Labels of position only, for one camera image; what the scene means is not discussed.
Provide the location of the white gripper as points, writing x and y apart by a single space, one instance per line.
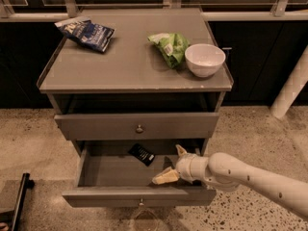
183 166

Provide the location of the black rxbar chocolate wrapper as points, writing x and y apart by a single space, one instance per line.
143 155

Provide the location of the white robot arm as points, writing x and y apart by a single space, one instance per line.
225 172

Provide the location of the closed grey top drawer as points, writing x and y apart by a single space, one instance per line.
156 126

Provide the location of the round metal drawer knob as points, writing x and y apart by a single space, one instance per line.
139 129

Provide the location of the open grey middle drawer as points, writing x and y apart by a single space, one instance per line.
109 176

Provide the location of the grey wooden drawer cabinet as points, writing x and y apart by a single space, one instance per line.
132 77

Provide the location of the white ceramic bowl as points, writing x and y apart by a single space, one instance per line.
204 60

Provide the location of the green snack bag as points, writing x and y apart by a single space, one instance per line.
172 46

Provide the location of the black object on floor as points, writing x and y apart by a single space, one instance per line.
9 220

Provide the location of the blue chip bag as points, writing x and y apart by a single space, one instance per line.
85 33

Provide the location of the white diagonal post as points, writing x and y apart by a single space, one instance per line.
292 87

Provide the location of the white railing frame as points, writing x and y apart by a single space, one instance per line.
210 10

